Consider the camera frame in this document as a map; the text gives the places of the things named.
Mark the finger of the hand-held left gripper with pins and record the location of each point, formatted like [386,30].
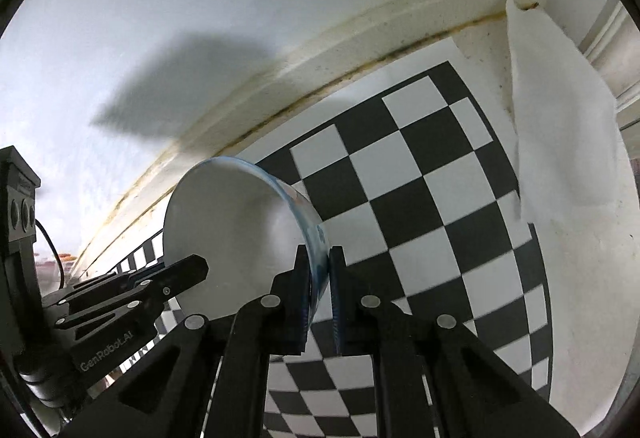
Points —
[185,268]
[120,305]

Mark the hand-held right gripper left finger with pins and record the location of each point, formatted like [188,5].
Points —
[302,303]

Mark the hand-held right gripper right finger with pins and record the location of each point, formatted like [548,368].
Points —
[336,308]

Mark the white bowl blue rim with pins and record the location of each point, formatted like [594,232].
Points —
[225,228]

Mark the black white checkered mat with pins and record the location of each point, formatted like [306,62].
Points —
[400,198]

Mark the white tissue paper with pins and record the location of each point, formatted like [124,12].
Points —
[560,117]

